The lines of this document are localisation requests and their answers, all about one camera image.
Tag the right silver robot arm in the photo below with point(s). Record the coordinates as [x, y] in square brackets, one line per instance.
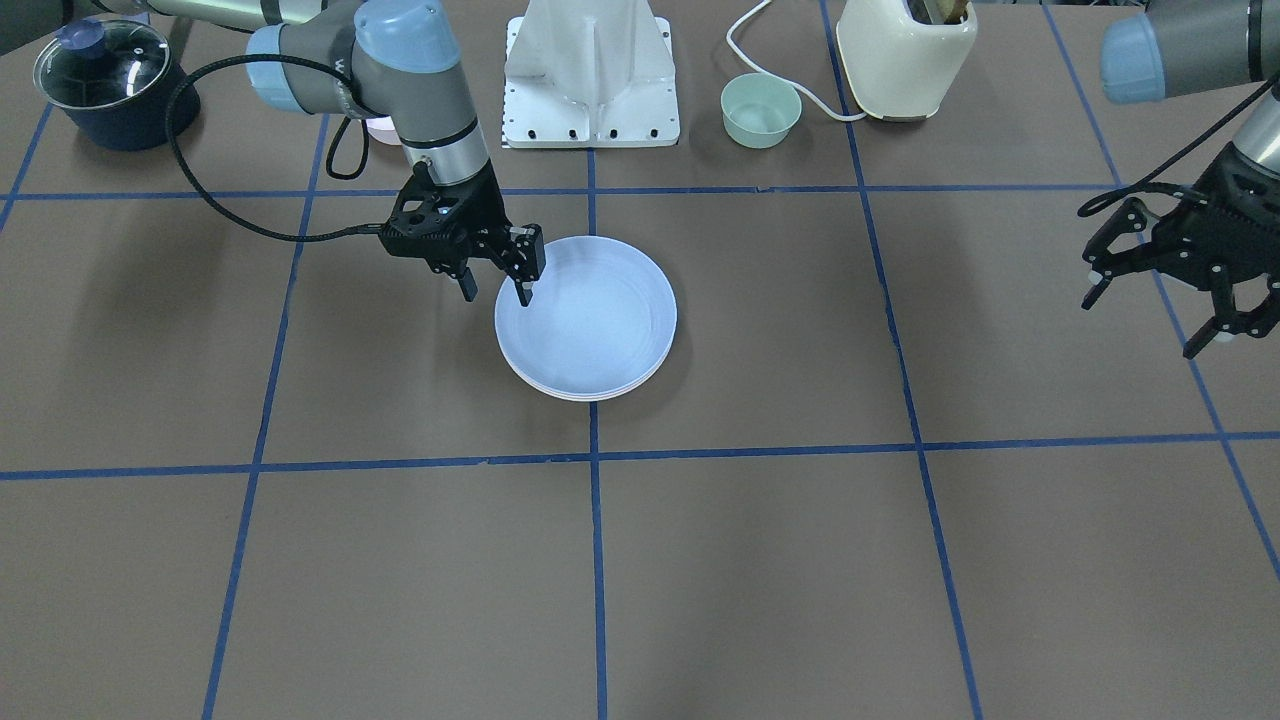
[359, 59]

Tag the green bowl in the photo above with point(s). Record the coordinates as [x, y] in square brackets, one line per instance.
[758, 111]

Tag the cream toaster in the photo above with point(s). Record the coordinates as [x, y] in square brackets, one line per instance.
[901, 57]

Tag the pink plate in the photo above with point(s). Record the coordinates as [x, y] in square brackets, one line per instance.
[585, 377]

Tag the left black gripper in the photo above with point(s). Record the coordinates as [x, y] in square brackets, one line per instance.
[1226, 262]

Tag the dark pot with glass lid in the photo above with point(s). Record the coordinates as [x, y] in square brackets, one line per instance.
[119, 81]

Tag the blue plate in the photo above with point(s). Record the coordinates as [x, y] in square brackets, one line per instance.
[596, 296]

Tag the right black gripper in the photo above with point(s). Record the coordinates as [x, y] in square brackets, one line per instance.
[489, 212]

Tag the pink bowl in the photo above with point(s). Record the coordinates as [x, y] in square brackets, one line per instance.
[383, 130]

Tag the white camera stand pedestal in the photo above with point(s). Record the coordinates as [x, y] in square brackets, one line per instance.
[590, 75]

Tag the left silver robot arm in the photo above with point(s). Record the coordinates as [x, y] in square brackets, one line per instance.
[1178, 48]

